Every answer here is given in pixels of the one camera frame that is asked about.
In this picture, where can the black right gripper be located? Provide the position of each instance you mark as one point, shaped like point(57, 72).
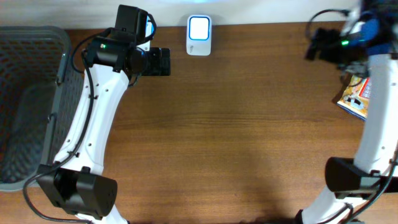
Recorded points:
point(328, 48)

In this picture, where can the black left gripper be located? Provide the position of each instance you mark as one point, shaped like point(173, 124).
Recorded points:
point(156, 66)

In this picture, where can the cream chips bag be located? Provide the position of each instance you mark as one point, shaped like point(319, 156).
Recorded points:
point(355, 95)

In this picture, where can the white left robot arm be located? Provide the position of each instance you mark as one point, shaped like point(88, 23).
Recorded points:
point(114, 60)

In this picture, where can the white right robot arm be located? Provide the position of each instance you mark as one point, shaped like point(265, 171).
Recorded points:
point(354, 184)

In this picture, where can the grey plastic basket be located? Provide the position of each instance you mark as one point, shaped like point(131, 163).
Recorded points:
point(39, 95)

